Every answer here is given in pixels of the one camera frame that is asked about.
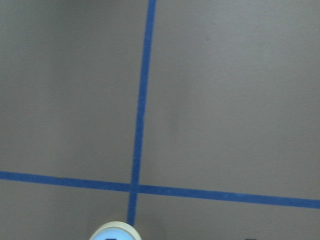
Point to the blue cream call bell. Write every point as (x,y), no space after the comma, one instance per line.
(116,230)

